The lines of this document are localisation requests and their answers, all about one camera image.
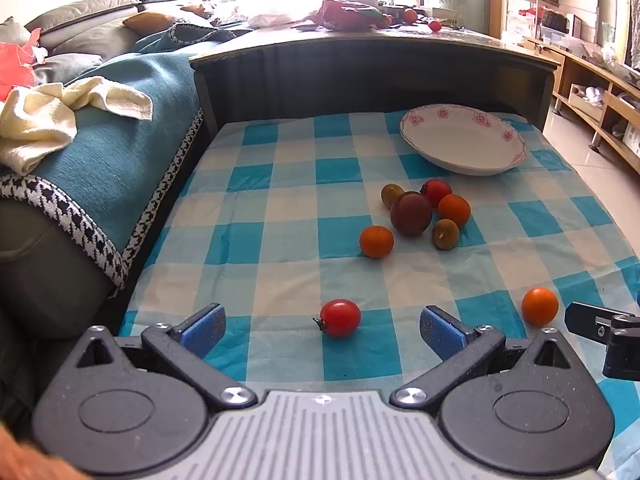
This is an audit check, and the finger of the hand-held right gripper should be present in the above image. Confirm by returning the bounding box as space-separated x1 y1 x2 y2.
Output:
565 301 640 381

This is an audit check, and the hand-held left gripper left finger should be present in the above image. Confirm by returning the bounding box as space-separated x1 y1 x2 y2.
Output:
62 303 259 411

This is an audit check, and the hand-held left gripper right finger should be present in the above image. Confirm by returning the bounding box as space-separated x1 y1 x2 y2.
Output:
390 305 593 411

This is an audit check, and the orange tangerine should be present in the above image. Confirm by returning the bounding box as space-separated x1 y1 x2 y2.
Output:
359 225 395 260
521 286 560 325
437 193 472 228

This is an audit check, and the red cherry tomato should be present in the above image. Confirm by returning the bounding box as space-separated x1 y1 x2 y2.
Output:
312 299 362 339

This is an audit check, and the dark purple tomato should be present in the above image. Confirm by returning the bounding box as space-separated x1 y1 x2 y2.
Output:
390 191 434 237

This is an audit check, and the white floral plate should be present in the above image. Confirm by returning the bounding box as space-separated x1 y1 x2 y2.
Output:
398 104 529 177

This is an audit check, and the blue white checkered cloth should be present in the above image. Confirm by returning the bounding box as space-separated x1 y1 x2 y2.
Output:
117 107 640 480

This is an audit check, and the grey leather sofa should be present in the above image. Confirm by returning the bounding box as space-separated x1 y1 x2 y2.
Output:
0 0 216 426

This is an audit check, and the teal blanket with houndstooth trim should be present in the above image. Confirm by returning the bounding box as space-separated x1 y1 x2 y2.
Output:
0 19 256 297

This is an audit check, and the orange fuzzy clothing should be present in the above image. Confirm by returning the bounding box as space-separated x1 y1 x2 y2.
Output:
0 422 83 480

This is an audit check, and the wooden cabinet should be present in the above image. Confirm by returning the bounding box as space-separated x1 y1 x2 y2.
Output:
525 35 640 176

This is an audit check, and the cream towel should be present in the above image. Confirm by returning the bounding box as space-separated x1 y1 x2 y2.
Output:
0 76 154 177

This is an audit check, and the grey sofa cushion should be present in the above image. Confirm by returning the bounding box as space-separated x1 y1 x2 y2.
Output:
30 52 103 86
47 22 138 58
24 0 143 36

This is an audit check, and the white storage rack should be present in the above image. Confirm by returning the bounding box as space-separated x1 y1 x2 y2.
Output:
506 0 571 41

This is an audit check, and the yellow-orange cushion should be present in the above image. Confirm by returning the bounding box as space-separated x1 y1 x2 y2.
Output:
122 10 178 37

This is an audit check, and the white plastic bag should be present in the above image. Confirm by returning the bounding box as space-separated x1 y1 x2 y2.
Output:
247 0 321 28

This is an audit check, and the red-orange cloth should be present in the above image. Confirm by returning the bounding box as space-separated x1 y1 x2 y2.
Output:
0 27 48 103

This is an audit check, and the red plastic bag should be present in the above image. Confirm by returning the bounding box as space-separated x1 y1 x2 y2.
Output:
305 0 396 31

